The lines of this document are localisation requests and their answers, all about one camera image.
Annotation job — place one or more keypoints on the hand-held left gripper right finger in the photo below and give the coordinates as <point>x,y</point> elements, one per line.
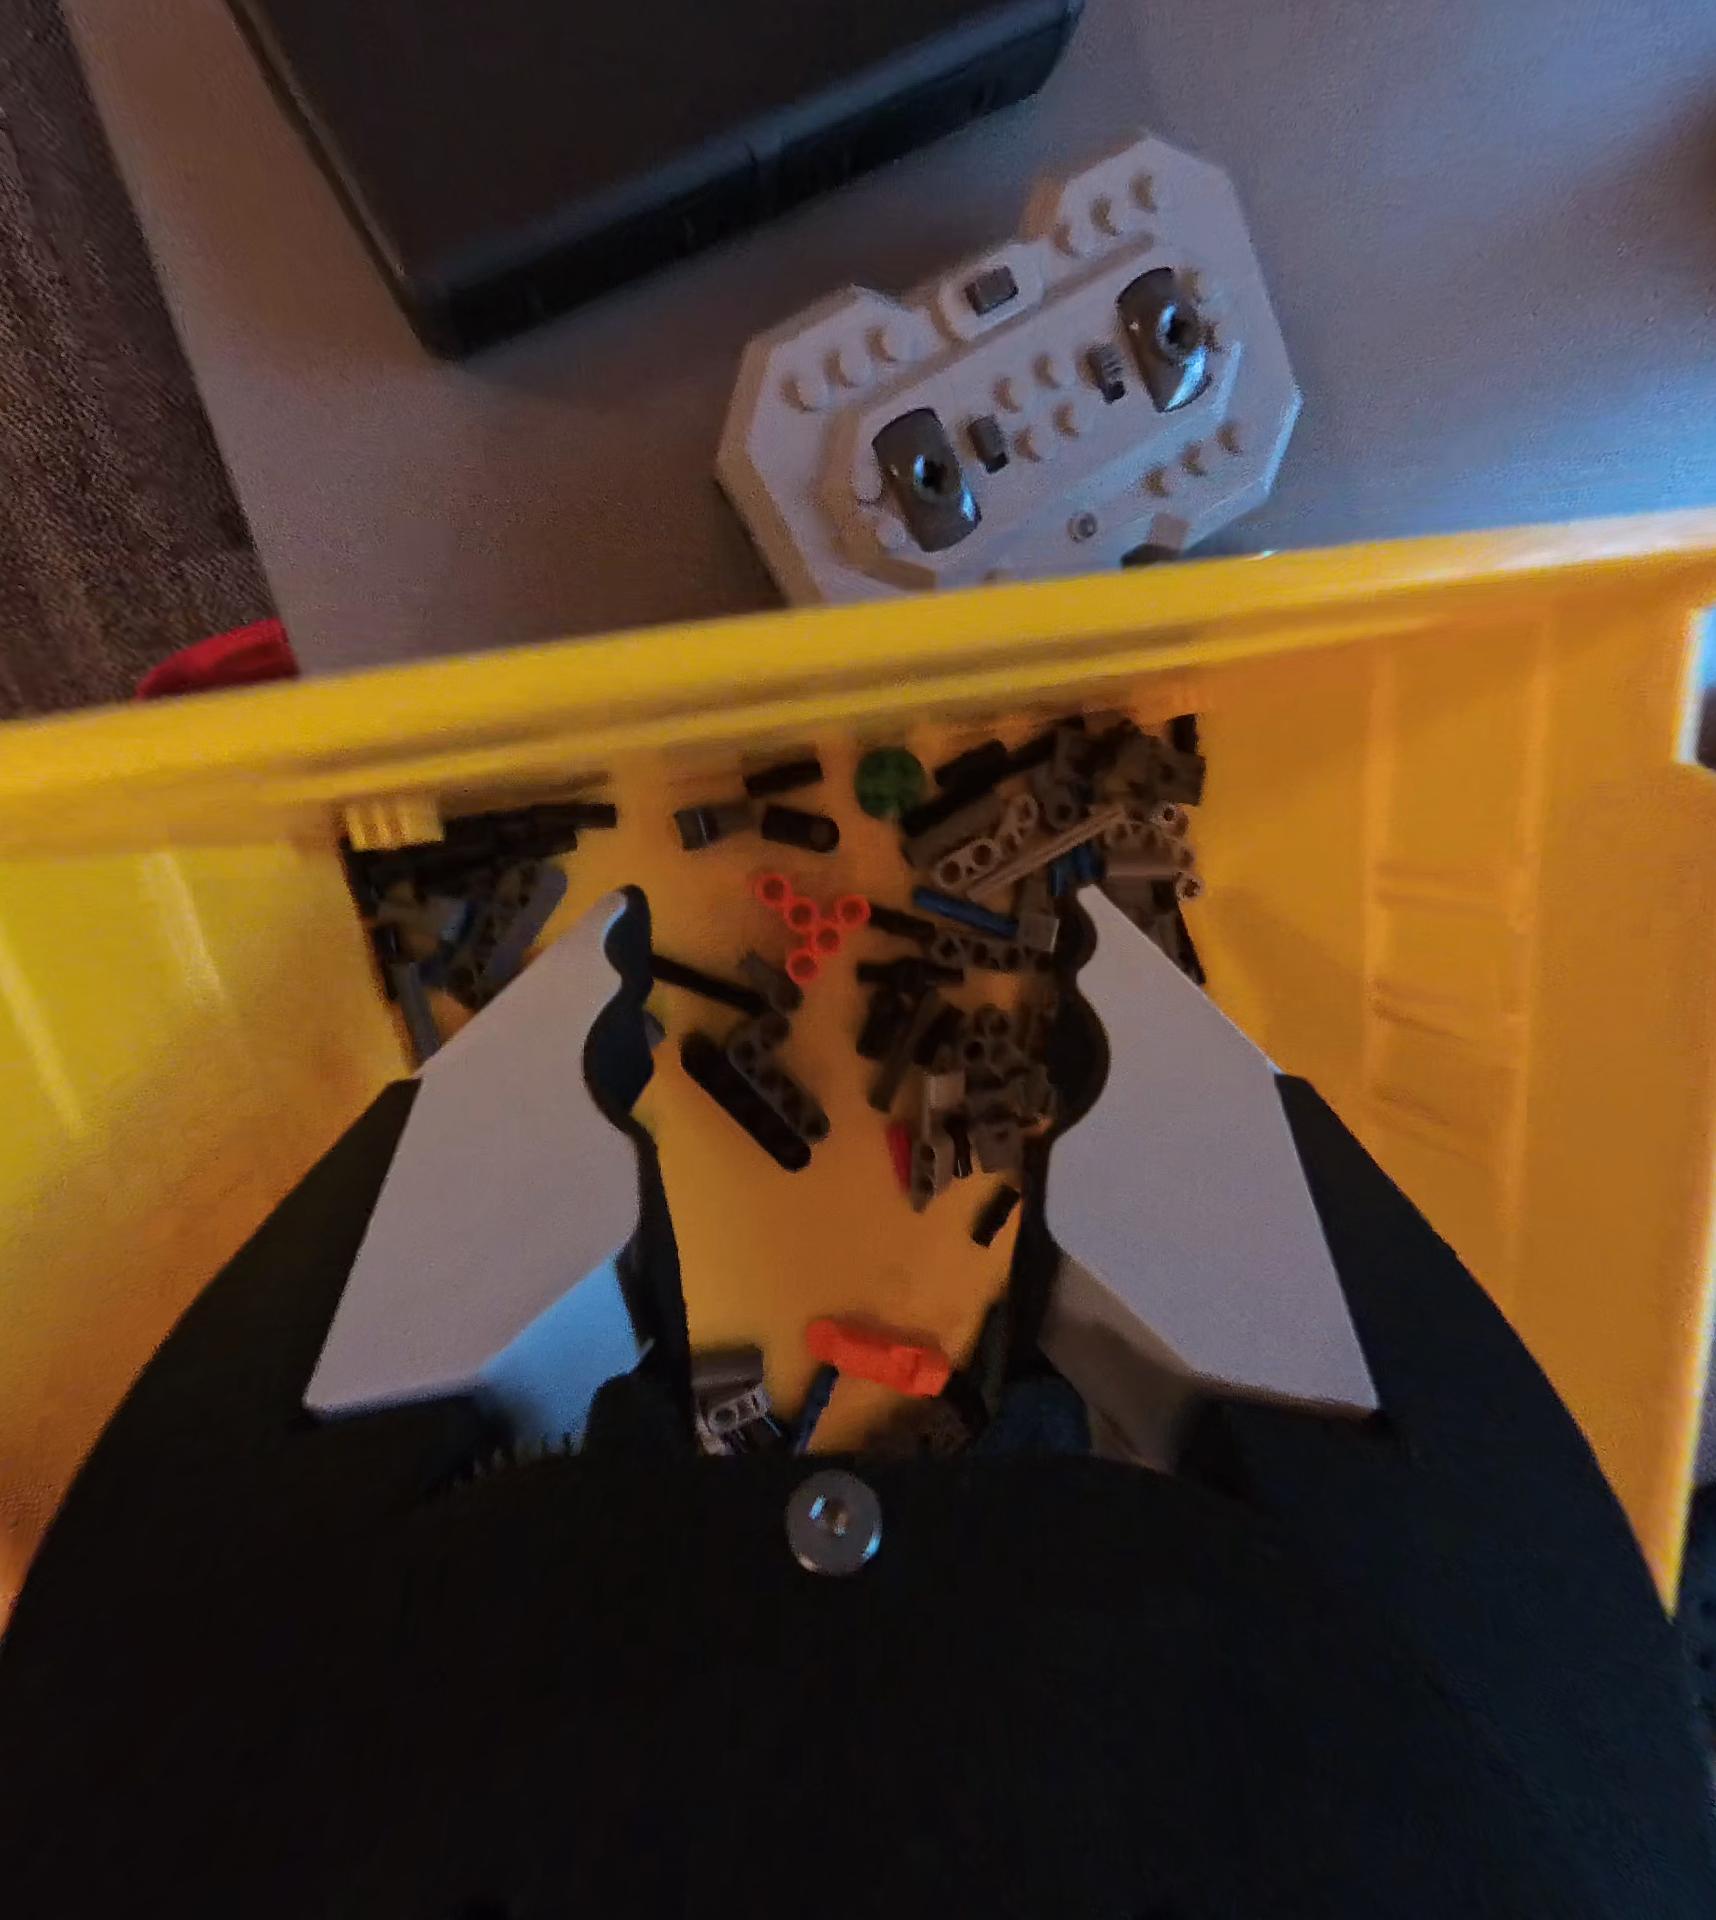
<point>1219,1199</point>

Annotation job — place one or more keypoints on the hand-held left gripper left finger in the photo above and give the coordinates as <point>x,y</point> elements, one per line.
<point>469,1199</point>

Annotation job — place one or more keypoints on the yellow plastic bin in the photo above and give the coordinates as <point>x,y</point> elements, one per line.
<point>1520,977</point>

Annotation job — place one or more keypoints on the pile of small toy parts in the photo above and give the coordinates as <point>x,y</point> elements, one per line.
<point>1008,885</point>

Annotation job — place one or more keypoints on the orange toy connector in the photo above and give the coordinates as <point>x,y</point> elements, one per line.
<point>872,1349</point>

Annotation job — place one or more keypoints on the orange triangular toy piece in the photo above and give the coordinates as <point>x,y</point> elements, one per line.
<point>815,942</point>

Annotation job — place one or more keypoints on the green round toy piece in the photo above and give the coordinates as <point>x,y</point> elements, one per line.
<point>889,781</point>

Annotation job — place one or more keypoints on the grey toy remote control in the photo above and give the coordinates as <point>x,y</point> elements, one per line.
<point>829,374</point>

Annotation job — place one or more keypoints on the black flat box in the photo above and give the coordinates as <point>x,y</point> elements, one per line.
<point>571,122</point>

